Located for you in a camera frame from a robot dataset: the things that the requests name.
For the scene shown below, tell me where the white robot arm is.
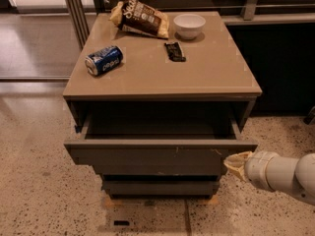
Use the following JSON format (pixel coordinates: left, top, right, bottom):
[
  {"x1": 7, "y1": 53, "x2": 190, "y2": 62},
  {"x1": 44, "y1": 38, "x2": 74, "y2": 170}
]
[{"x1": 223, "y1": 150, "x2": 315, "y2": 206}]

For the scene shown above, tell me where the black snack bar wrapper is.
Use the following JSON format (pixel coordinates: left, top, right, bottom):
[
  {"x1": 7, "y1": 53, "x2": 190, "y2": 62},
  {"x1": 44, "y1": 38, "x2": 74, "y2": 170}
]
[{"x1": 164, "y1": 42, "x2": 186, "y2": 62}]

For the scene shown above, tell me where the grey top drawer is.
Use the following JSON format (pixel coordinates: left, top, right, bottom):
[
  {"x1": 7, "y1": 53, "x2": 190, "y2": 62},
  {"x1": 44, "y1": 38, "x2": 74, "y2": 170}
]
[{"x1": 63, "y1": 113, "x2": 259, "y2": 177}]

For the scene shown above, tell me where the blue Pepsi can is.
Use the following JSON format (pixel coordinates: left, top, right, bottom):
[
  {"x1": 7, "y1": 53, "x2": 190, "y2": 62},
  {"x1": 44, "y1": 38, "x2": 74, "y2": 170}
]
[{"x1": 85, "y1": 45, "x2": 123, "y2": 77}]

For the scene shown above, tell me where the metal railing frame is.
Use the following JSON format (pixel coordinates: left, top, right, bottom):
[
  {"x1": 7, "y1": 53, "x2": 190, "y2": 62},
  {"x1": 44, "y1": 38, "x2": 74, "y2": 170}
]
[{"x1": 60, "y1": 0, "x2": 315, "y2": 49}]

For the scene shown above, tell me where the brown chip bag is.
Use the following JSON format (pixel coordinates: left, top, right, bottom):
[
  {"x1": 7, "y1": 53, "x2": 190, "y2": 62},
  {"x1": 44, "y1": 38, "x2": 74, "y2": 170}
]
[{"x1": 110, "y1": 0, "x2": 169, "y2": 39}]

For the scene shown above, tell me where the grey drawer cabinet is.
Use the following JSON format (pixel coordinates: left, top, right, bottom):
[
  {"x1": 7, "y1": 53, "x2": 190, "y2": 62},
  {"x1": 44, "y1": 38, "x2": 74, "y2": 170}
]
[{"x1": 63, "y1": 12, "x2": 262, "y2": 199}]

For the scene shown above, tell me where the white bowl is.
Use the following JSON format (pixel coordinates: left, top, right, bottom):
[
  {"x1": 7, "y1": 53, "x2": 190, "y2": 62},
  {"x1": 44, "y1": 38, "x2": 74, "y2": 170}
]
[{"x1": 173, "y1": 14, "x2": 206, "y2": 39}]

